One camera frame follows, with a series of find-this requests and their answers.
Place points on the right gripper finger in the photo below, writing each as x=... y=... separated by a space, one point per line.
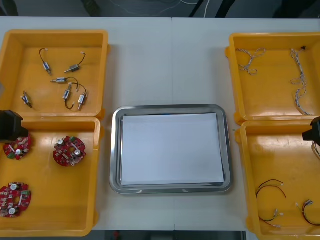
x=316 y=123
x=312 y=135

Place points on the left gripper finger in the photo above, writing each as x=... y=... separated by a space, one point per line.
x=12 y=134
x=10 y=118

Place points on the small metal solenoid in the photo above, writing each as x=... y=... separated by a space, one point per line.
x=27 y=99

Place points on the round red circuit board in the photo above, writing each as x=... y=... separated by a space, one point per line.
x=5 y=200
x=62 y=156
x=25 y=144

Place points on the yellow-orange plastic bin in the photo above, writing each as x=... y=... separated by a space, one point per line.
x=62 y=200
x=100 y=75
x=275 y=155
x=272 y=87

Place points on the long twisted blue-white harness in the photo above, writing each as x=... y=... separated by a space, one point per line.
x=301 y=72

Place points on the group of small metal solenoids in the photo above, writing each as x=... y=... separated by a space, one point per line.
x=73 y=67

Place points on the short twisted blue-white harness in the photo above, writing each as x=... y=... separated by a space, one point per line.
x=251 y=58

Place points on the steel tray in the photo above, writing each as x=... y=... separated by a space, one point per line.
x=115 y=150

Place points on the white paper sheet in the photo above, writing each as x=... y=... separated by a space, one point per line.
x=172 y=150

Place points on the black stand leg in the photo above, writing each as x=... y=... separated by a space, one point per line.
x=197 y=8
x=223 y=8

